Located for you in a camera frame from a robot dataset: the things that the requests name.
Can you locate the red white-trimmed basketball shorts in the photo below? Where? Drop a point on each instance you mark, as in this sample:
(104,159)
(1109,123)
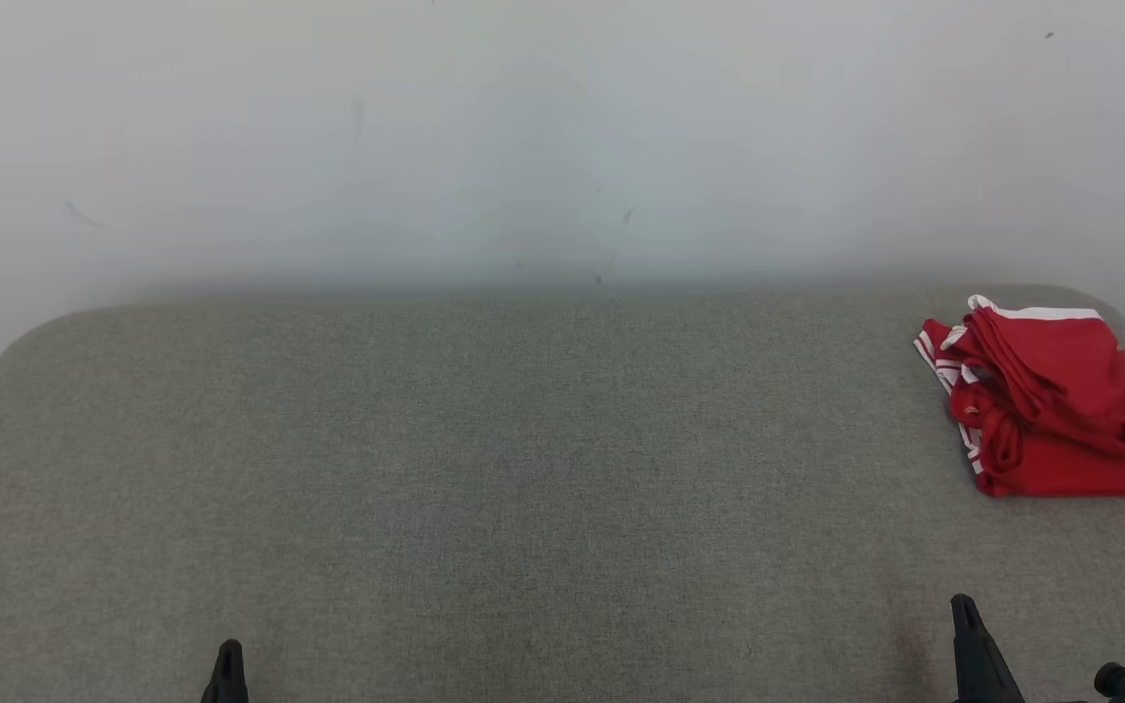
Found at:
(1061,381)

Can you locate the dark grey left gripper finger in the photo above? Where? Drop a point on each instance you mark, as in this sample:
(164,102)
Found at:
(228,679)

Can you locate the red basketball jersey number 23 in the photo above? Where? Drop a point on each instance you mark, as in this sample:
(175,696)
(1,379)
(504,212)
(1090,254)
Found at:
(1070,474)

